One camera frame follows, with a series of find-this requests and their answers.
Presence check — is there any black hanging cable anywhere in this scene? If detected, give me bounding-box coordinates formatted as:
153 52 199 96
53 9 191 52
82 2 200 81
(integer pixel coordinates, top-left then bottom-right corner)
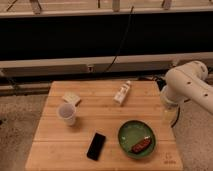
102 5 135 74

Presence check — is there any green plate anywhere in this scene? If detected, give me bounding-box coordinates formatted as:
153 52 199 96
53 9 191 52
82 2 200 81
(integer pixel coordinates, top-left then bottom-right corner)
118 120 156 159

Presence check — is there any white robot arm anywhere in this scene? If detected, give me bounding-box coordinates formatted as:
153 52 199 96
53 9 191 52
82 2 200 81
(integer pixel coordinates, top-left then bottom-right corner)
160 61 213 126

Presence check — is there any white plastic bottle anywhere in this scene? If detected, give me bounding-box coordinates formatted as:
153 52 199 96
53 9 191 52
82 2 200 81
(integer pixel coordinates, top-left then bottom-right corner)
114 80 131 105

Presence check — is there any brown snack bar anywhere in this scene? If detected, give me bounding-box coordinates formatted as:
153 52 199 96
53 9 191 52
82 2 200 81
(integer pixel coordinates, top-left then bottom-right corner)
131 137 152 154

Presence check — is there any black smartphone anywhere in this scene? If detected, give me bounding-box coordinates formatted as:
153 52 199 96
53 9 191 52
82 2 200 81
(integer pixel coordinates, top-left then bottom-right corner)
87 133 106 161

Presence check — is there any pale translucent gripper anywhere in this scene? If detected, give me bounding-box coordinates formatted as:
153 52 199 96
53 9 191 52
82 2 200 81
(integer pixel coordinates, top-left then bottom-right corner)
162 101 179 126

